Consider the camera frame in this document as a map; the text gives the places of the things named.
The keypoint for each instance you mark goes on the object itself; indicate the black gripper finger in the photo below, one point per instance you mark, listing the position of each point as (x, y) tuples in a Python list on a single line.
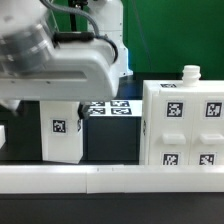
[(11, 105)]

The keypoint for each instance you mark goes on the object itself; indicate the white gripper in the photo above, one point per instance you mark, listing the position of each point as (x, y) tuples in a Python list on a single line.
[(77, 71)]

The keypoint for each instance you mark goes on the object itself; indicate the white cabinet top block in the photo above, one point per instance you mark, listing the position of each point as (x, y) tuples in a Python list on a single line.
[(61, 132)]

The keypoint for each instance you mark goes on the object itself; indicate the white cabinet door panel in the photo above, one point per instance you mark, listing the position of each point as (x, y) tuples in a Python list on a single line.
[(171, 126)]

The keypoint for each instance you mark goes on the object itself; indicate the white cabinet body box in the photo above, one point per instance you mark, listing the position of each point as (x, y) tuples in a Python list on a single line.
[(191, 84)]

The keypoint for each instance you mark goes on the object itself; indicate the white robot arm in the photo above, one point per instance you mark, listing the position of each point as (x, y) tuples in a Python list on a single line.
[(30, 30)]

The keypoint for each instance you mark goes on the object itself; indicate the white block at left edge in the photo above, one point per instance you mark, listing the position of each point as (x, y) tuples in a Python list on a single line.
[(2, 136)]

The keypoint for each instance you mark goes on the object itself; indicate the white marker sheet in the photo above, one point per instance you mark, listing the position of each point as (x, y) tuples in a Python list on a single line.
[(116, 108)]

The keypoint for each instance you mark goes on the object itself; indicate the white L-shaped fence wall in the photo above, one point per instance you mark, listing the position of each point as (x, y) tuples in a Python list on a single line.
[(37, 179)]

